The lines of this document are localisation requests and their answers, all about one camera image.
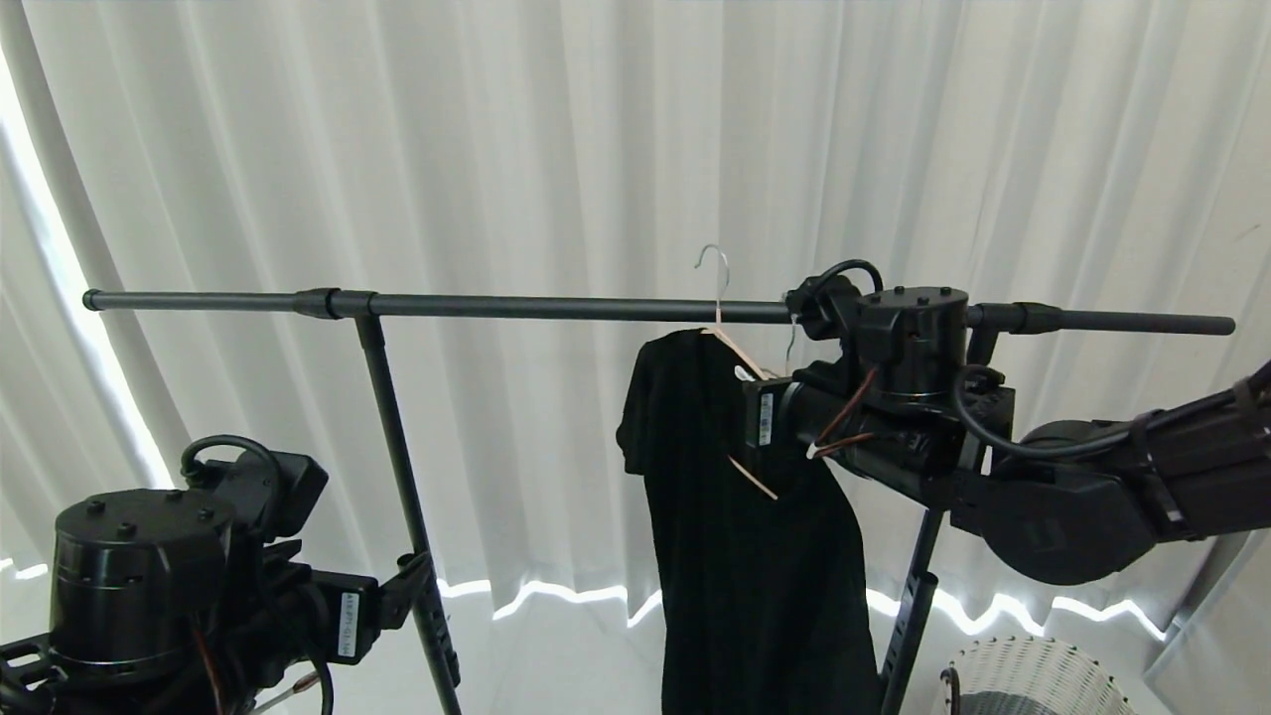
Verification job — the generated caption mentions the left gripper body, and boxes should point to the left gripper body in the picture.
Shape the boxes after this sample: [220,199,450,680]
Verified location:
[238,566,383,686]

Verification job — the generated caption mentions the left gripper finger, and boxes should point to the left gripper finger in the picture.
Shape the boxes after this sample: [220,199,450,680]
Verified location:
[377,551,435,632]

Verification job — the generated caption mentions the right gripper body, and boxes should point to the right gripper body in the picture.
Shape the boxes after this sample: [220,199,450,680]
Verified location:
[743,362,959,502]

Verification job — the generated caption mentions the black shorts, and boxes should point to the black shorts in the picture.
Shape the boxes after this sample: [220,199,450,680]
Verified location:
[616,328,885,715]

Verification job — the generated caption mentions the white laundry basket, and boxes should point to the white laundry basket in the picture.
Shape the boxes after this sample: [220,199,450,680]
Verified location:
[938,636,1138,715]

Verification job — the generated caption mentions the black clothes rack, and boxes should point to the black clothes rack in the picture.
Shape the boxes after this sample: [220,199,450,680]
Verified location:
[82,288,1236,715]

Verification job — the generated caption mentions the white curtain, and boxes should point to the white curtain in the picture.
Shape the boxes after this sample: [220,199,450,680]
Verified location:
[0,0,1271,642]

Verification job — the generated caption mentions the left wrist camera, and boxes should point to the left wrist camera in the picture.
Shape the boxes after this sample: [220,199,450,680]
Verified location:
[213,452,329,542]

